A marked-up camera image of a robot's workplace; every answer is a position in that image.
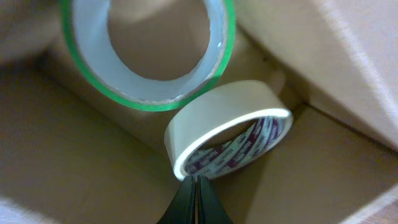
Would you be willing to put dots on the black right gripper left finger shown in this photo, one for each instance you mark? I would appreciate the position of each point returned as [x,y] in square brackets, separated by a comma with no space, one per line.
[181,210]

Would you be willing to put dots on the brown cardboard box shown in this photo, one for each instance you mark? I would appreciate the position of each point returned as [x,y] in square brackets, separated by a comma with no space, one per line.
[64,162]

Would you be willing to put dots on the cream masking tape roll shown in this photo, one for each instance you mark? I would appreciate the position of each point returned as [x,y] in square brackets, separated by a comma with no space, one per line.
[216,111]

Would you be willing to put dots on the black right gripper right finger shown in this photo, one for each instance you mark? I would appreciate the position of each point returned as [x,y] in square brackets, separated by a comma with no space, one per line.
[210,209]

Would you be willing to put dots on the green tape roll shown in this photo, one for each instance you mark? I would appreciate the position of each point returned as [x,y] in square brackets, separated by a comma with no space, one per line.
[88,42]

